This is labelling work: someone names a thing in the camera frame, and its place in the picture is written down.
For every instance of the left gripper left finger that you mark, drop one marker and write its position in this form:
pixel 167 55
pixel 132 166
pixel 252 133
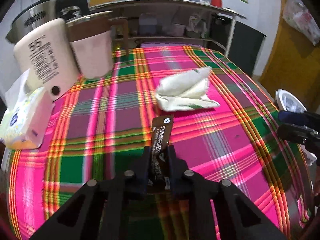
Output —
pixel 142 169

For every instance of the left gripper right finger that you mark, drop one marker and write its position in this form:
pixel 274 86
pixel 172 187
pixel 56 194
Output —
pixel 176 168

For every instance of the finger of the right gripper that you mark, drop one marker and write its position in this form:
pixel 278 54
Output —
pixel 307 137
pixel 306 118

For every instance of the white round trash bin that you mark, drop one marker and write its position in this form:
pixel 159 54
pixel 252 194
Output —
pixel 288 102

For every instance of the metal kitchen shelf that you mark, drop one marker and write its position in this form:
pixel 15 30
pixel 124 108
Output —
pixel 175 21

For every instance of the orange wooden door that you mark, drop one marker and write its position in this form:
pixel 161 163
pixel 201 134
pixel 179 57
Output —
pixel 293 65

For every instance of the pink plaid tablecloth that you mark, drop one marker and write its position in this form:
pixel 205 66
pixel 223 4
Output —
pixel 98 128

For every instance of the black cloth cover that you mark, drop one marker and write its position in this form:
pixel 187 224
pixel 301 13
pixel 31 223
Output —
pixel 246 42

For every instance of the plastic bags on door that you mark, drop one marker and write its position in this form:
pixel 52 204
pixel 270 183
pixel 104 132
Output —
pixel 297 15

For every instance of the pink lidded storage box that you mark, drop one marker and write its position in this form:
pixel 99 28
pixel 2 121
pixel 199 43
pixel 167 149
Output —
pixel 162 44

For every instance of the white tissue pack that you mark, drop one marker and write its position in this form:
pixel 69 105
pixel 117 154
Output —
pixel 28 112

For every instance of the pink jug brown lid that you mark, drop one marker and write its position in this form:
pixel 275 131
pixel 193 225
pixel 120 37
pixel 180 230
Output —
pixel 91 42

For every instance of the stainless electric kettle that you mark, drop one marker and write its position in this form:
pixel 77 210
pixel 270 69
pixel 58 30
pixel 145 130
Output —
pixel 42 12

